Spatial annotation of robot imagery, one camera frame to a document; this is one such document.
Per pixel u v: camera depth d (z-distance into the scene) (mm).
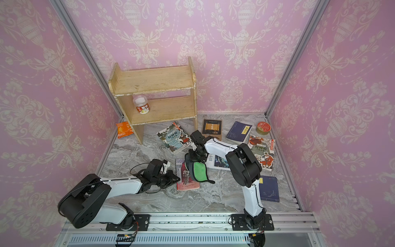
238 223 733
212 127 1119
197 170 873
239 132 1093
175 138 1060
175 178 861
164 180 783
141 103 880
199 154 811
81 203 432
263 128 1086
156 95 1126
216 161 948
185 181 873
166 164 873
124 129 1066
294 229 745
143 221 758
